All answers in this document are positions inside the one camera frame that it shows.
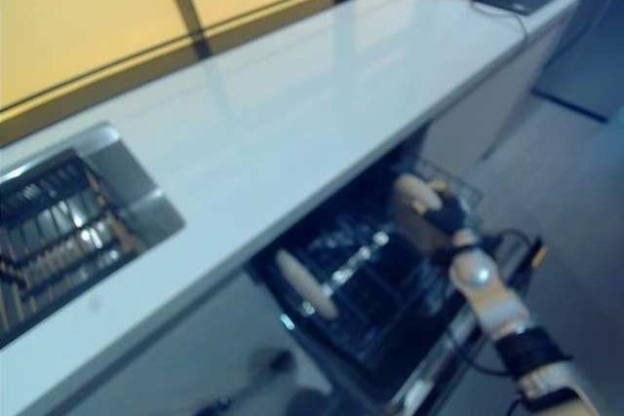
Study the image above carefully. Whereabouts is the black roll-up drying rack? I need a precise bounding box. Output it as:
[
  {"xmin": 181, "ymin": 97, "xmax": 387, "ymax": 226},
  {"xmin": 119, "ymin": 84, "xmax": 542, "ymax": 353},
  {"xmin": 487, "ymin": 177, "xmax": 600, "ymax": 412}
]
[{"xmin": 0, "ymin": 148, "xmax": 147, "ymax": 337}]

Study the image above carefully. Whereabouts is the white glossy cabinet front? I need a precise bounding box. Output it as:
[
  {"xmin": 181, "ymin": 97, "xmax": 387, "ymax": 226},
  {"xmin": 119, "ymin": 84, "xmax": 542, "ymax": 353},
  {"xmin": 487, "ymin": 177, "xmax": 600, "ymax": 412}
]
[
  {"xmin": 422, "ymin": 0, "xmax": 584, "ymax": 174},
  {"xmin": 28, "ymin": 269, "xmax": 342, "ymax": 416}
]

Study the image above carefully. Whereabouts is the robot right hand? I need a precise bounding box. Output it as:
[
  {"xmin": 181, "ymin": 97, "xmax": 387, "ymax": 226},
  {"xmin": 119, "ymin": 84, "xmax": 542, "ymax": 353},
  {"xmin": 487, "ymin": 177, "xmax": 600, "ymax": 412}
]
[{"xmin": 419, "ymin": 181, "xmax": 482, "ymax": 254}]

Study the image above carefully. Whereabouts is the white round plate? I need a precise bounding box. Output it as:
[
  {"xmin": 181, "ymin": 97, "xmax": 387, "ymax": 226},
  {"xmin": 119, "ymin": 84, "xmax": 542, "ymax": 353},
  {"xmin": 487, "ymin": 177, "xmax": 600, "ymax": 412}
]
[
  {"xmin": 391, "ymin": 173, "xmax": 457, "ymax": 257},
  {"xmin": 274, "ymin": 248, "xmax": 341, "ymax": 321}
]

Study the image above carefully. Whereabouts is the stainless steel kitchen sink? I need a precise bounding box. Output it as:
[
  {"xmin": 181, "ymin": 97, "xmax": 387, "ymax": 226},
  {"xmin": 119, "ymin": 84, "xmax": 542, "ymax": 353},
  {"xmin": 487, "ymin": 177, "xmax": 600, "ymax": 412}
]
[{"xmin": 0, "ymin": 121, "xmax": 187, "ymax": 350}]

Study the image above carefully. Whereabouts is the thin black laptop cable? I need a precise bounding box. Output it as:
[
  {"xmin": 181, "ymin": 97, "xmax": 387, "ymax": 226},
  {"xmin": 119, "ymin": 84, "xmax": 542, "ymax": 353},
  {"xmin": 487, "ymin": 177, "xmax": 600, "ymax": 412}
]
[{"xmin": 470, "ymin": 0, "xmax": 531, "ymax": 45}]

